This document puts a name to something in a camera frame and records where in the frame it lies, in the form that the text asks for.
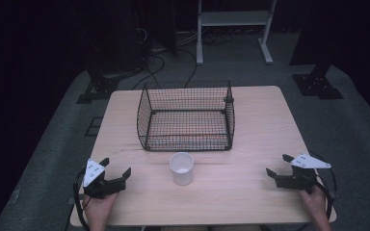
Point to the person's left hand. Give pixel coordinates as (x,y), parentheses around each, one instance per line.
(99,208)

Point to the white metal stand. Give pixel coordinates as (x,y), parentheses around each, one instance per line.
(234,18)

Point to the white cup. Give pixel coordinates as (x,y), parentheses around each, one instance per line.
(182,170)

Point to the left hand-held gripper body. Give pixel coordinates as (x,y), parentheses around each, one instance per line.
(93,173)

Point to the person's right hand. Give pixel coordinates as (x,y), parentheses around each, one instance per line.
(316,202)

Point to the black stand base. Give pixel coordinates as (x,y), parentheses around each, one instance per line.
(318,86)
(99,88)

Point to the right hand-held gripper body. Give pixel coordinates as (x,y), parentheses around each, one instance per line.
(302,181)

